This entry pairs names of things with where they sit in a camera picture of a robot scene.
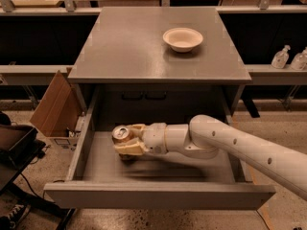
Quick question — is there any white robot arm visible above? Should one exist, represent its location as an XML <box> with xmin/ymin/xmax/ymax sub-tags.
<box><xmin>112</xmin><ymin>115</ymin><xmax>307</xmax><ymax>199</ymax></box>

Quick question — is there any clear sanitizer bottle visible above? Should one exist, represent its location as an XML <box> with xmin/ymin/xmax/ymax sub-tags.
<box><xmin>272</xmin><ymin>45</ymin><xmax>291</xmax><ymax>69</ymax></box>
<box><xmin>290</xmin><ymin>47</ymin><xmax>307</xmax><ymax>71</ymax></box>

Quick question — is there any grey metal cabinet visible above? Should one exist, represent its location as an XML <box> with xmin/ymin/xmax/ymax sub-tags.
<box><xmin>69</xmin><ymin>7</ymin><xmax>251</xmax><ymax>118</ymax></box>

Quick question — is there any white paper bowl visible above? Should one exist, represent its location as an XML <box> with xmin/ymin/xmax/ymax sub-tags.
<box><xmin>163</xmin><ymin>28</ymin><xmax>203</xmax><ymax>53</ymax></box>

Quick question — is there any brown cardboard box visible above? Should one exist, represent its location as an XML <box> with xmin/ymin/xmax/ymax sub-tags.
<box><xmin>30</xmin><ymin>71</ymin><xmax>83</xmax><ymax>150</ymax></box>

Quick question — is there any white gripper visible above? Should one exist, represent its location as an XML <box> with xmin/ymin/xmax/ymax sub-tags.
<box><xmin>114</xmin><ymin>123</ymin><xmax>167</xmax><ymax>155</ymax></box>

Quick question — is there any orange soda can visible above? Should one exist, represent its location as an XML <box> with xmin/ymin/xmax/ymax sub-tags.
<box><xmin>112</xmin><ymin>126</ymin><xmax>135</xmax><ymax>161</ymax></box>

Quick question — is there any black floor cable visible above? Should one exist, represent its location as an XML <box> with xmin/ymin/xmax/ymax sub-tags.
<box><xmin>19</xmin><ymin>172</ymin><xmax>44</xmax><ymax>199</ymax></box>

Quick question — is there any open grey top drawer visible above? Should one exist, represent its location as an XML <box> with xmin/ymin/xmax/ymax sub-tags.
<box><xmin>45</xmin><ymin>86</ymin><xmax>275</xmax><ymax>210</ymax></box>

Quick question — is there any black cart with tray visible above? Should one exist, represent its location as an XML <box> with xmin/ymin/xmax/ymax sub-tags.
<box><xmin>0</xmin><ymin>112</ymin><xmax>74</xmax><ymax>230</ymax></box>

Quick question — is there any black sneaker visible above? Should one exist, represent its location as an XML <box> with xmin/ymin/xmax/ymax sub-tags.
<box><xmin>0</xmin><ymin>203</ymin><xmax>31</xmax><ymax>230</ymax></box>

